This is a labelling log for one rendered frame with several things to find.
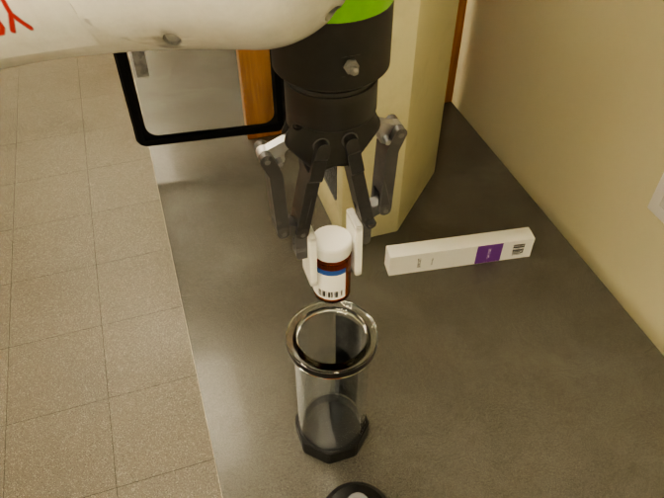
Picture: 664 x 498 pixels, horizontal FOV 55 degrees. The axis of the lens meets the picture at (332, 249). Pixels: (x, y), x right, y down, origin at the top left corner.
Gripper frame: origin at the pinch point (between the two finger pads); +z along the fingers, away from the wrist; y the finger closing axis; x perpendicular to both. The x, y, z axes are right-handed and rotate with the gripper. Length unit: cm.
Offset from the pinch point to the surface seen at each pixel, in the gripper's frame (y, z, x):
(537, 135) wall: -56, 28, -43
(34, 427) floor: 70, 130, -78
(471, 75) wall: -56, 29, -70
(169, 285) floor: 23, 130, -124
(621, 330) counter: -50, 37, -2
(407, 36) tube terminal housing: -22.9, -2.5, -34.9
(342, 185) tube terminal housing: -13.3, 22.7, -35.0
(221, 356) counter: 12.5, 36.5, -17.4
